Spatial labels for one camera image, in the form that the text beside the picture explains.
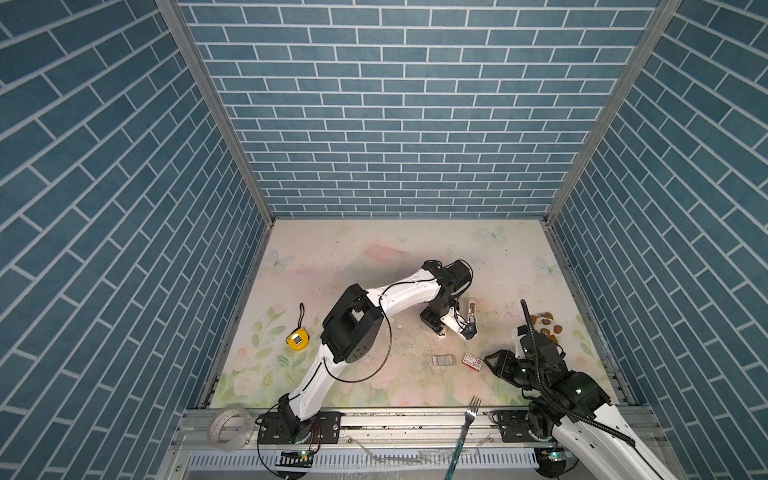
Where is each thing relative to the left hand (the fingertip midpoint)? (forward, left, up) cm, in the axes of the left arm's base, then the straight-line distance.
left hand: (444, 318), depth 90 cm
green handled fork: (-26, -4, -3) cm, 26 cm away
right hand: (-14, -9, +3) cm, 17 cm away
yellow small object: (-6, +43, -2) cm, 44 cm away
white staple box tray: (-12, +1, -3) cm, 12 cm away
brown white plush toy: (-2, -30, +1) cm, 30 cm away
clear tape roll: (-27, +57, -6) cm, 63 cm away
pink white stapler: (+2, -9, +1) cm, 9 cm away
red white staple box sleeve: (-12, -7, -2) cm, 14 cm away
